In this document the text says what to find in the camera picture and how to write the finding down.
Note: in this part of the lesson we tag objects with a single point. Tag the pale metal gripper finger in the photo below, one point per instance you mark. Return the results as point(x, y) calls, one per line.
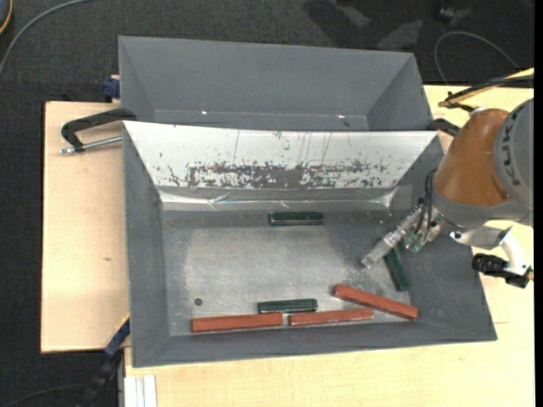
point(384, 252)
point(379, 247)

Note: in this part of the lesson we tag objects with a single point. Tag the dark green flat block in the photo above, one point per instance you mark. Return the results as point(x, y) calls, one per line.
point(398, 273)
point(287, 306)
point(296, 219)

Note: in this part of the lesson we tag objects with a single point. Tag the red-brown flat block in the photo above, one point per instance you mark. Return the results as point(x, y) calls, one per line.
point(375, 302)
point(236, 322)
point(331, 317)

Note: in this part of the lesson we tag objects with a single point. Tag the grey metal bin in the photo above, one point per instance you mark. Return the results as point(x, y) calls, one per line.
point(263, 261)

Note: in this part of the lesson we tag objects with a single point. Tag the pale wood flat board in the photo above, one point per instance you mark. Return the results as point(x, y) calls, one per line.
point(85, 235)

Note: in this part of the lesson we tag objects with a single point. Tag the black cylinder on white bracket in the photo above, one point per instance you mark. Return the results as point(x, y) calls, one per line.
point(511, 254)

